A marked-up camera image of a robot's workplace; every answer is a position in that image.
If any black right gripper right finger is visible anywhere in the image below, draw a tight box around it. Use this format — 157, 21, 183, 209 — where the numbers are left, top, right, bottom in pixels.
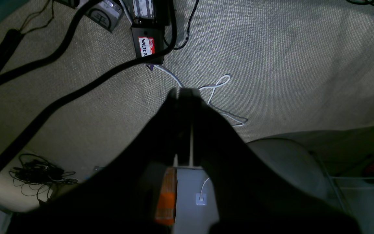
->
179, 88, 361, 234

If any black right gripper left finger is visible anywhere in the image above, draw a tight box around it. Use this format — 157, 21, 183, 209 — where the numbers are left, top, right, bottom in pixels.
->
12, 88, 177, 234

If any grey chair seat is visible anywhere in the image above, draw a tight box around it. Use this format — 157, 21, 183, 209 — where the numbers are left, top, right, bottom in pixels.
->
247, 138, 345, 211

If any black box with name sticker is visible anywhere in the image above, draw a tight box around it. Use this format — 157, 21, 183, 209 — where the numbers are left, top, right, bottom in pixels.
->
131, 18, 164, 59

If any grey power adapter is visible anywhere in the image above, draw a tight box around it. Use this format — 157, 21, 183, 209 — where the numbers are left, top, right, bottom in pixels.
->
85, 0, 124, 32

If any tangled black cable bundle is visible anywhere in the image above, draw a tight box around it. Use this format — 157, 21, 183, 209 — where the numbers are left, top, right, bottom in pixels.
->
9, 153, 78, 202

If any thick black cable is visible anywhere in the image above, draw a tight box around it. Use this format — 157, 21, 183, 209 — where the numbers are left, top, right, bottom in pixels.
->
0, 0, 178, 192

